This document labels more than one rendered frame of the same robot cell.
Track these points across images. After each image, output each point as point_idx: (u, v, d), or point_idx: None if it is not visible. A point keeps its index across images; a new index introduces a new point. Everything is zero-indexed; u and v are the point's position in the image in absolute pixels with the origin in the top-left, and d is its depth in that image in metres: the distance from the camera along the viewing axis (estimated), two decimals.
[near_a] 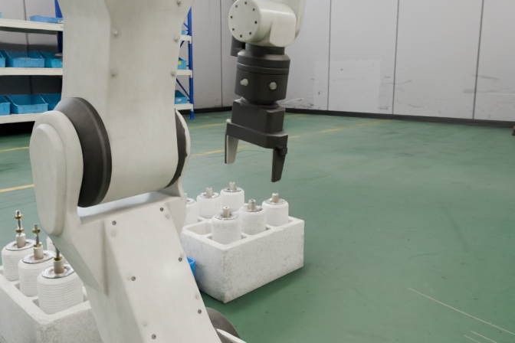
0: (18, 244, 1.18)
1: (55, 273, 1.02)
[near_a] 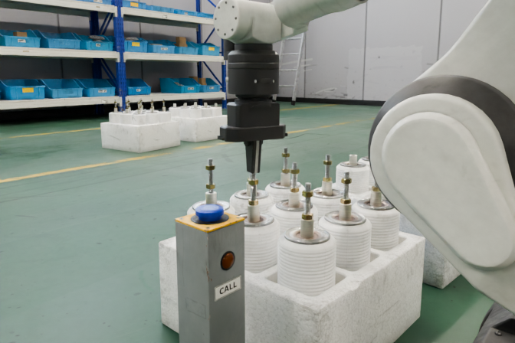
0: None
1: (306, 239, 0.70)
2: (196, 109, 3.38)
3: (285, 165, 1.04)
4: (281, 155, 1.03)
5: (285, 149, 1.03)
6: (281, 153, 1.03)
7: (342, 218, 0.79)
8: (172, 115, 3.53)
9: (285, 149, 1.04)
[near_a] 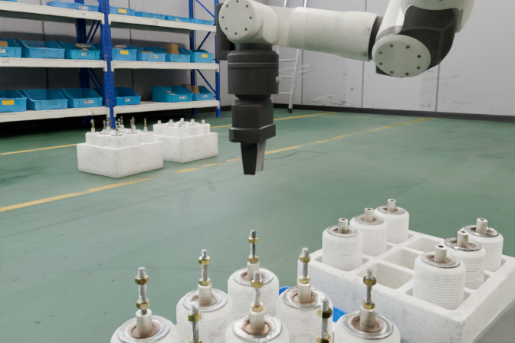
0: (140, 330, 0.63)
1: None
2: (182, 127, 3.15)
3: (253, 253, 0.81)
4: (248, 240, 0.81)
5: (252, 233, 0.80)
6: (248, 237, 0.80)
7: None
8: (156, 132, 3.30)
9: (253, 232, 0.81)
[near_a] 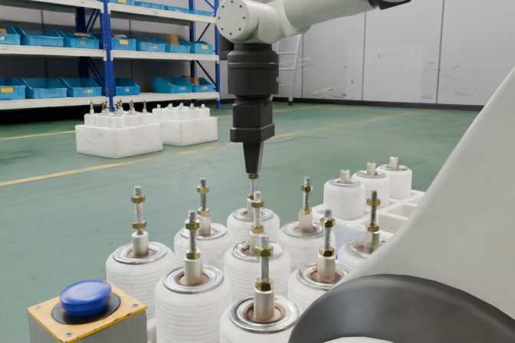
0: (136, 252, 0.61)
1: (262, 320, 0.45)
2: (181, 110, 3.13)
3: (250, 191, 0.79)
4: (255, 178, 0.78)
5: None
6: (255, 174, 0.78)
7: (321, 277, 0.54)
8: (155, 116, 3.28)
9: None
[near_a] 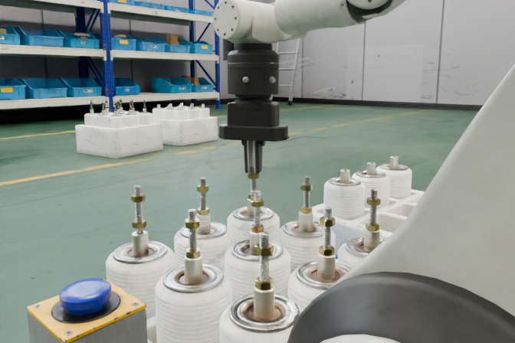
0: (136, 251, 0.61)
1: (262, 319, 0.45)
2: (181, 110, 3.13)
3: (251, 191, 0.79)
4: (257, 178, 0.78)
5: None
6: (257, 174, 0.78)
7: (321, 276, 0.54)
8: (155, 116, 3.28)
9: (251, 169, 0.78)
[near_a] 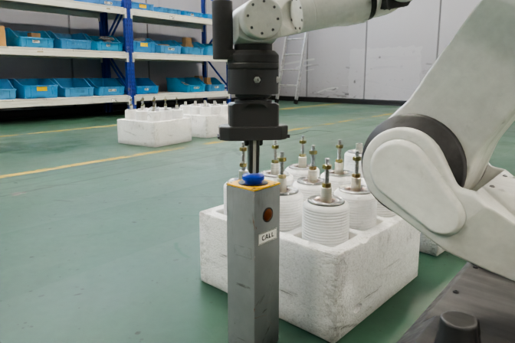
0: None
1: (326, 203, 0.88)
2: (206, 106, 3.56)
3: (301, 151, 1.21)
4: (305, 142, 1.20)
5: (303, 136, 1.21)
6: (305, 140, 1.20)
7: (353, 189, 0.97)
8: (183, 112, 3.70)
9: (301, 137, 1.20)
